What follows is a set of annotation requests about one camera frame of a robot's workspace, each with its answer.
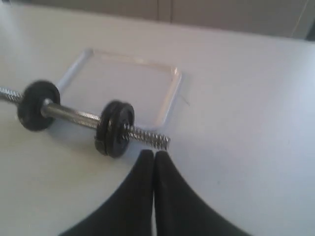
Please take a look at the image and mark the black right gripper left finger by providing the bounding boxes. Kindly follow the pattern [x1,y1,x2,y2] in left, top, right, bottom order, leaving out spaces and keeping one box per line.
[61,150,154,236]

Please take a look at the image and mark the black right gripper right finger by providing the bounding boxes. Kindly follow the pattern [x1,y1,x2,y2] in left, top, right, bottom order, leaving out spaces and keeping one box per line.
[154,151,248,236]

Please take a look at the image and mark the chrome dumbbell bar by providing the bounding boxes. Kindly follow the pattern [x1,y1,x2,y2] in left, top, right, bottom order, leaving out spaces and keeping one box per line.
[0,88,170,150]

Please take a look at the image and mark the white plastic tray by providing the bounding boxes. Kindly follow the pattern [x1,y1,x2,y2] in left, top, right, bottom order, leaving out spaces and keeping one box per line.
[56,48,182,131]

